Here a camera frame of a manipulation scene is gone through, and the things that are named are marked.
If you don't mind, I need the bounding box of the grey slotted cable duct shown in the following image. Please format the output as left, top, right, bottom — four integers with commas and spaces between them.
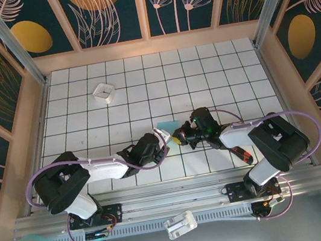
49, 205, 256, 241

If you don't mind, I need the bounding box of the orange and black utility knife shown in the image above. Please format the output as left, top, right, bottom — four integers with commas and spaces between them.
229, 143, 255, 167

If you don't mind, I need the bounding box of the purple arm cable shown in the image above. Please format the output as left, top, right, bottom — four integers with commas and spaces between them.
21, 131, 182, 241
207, 92, 321, 228

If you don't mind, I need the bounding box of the aluminium side rail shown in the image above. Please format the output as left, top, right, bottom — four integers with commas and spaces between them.
4, 75, 71, 216
253, 36, 320, 172

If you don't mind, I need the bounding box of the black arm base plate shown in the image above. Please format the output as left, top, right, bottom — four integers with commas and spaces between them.
67, 202, 126, 232
225, 175, 282, 204

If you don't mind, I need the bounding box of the white plastic bracket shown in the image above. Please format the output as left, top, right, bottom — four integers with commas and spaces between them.
161, 209, 200, 241

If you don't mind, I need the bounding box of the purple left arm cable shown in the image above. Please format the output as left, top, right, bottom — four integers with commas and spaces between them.
21, 131, 182, 241

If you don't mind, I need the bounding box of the black control board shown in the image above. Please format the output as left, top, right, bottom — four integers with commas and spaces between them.
81, 228, 113, 241
249, 195, 288, 222

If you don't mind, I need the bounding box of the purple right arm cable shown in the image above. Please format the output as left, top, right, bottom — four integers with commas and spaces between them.
207, 92, 321, 228

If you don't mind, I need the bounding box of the aluminium mounting rail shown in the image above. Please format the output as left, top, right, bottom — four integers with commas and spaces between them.
8, 156, 321, 241

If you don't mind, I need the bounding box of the white square clock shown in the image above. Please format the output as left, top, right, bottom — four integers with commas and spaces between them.
91, 80, 118, 107

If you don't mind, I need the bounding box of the light blue paper sheet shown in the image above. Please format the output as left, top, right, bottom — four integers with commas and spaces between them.
154, 118, 185, 158

